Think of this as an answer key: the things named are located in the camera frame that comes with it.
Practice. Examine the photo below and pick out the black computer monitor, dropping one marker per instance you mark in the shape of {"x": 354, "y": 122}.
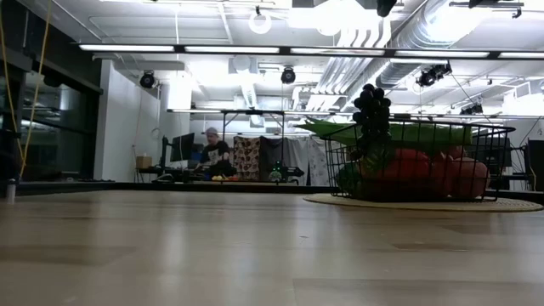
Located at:
{"x": 183, "y": 148}
{"x": 536, "y": 166}

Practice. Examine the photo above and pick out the black ceiling track lights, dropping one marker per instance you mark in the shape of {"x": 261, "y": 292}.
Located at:
{"x": 433, "y": 74}
{"x": 472, "y": 109}

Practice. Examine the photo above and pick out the cardboard box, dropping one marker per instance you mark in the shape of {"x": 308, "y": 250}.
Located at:
{"x": 143, "y": 162}

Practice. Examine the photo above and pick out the grey hanging cloth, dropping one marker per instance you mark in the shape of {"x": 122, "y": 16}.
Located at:
{"x": 274, "y": 155}

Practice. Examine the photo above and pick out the black tall workbench frame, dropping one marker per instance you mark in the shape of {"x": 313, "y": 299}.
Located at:
{"x": 255, "y": 112}

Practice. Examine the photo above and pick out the small grey post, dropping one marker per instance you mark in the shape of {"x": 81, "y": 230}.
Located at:
{"x": 10, "y": 192}

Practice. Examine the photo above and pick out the brown patterned hanging cloth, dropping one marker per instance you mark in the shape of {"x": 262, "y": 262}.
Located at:
{"x": 246, "y": 157}

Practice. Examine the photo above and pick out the white hanging cloth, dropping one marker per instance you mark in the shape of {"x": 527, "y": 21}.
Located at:
{"x": 314, "y": 161}

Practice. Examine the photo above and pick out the black bar with light strips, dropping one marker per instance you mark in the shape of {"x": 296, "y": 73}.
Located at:
{"x": 127, "y": 48}

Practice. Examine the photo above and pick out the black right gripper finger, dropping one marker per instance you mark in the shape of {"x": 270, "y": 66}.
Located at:
{"x": 386, "y": 6}

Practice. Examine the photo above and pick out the pink peach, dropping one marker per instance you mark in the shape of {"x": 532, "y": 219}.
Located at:
{"x": 469, "y": 178}

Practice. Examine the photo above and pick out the round woven straw mat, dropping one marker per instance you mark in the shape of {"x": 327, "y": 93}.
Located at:
{"x": 501, "y": 206}

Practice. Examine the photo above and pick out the dark green round fruit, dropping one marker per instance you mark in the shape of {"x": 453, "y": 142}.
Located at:
{"x": 348, "y": 178}

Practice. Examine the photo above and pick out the small black robot arm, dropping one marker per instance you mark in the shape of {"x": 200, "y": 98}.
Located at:
{"x": 289, "y": 172}

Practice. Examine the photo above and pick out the person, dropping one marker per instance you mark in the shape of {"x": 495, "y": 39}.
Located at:
{"x": 214, "y": 155}

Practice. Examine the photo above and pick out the pink dragon fruit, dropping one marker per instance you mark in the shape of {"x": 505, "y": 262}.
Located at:
{"x": 457, "y": 151}

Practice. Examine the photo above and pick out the black grapes bunch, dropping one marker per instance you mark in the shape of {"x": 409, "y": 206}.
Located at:
{"x": 372, "y": 110}

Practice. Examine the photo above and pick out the green corn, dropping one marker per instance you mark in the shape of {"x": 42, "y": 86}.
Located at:
{"x": 416, "y": 134}

